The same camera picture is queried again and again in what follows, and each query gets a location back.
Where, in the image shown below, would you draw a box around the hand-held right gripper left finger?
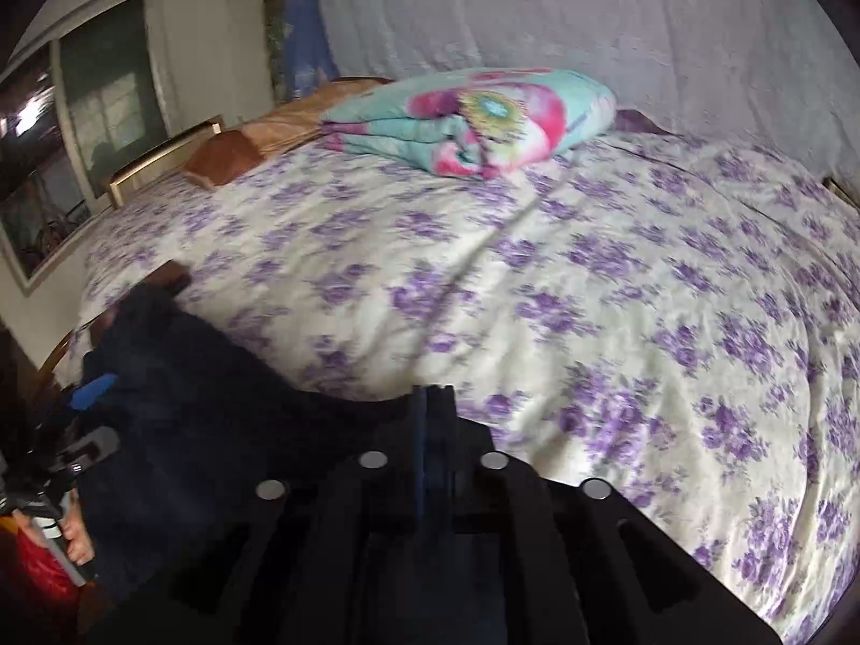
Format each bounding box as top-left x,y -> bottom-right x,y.
87,384 -> 426,645

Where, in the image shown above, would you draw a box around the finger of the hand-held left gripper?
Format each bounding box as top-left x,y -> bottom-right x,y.
73,375 -> 117,412

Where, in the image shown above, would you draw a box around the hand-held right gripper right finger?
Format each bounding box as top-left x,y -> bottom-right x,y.
425,383 -> 786,645

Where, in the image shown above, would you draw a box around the navy blue pants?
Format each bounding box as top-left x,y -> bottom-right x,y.
79,281 -> 421,626

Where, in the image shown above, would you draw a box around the person's left hand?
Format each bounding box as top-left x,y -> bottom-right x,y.
12,489 -> 96,567

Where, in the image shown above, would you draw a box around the red cloth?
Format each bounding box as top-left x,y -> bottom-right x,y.
0,522 -> 78,622

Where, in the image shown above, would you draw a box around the purple floral bedsheet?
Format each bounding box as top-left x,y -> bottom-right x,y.
73,126 -> 860,645

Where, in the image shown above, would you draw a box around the white framed window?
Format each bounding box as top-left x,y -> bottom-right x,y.
0,0 -> 170,293

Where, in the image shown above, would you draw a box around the brown satin pillow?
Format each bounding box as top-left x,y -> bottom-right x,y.
183,76 -> 392,190

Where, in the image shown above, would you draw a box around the green patterned poster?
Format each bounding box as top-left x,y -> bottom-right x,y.
263,0 -> 290,106

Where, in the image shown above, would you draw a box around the folded floral quilt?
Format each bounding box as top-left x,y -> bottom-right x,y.
320,68 -> 618,182

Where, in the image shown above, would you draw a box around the blue printed cloth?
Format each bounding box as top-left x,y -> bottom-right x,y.
281,0 -> 341,101

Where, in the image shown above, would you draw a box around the golden bed rail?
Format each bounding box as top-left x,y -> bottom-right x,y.
107,116 -> 227,210

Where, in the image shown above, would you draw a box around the wooden bed frame edge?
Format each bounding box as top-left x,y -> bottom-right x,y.
822,176 -> 860,208

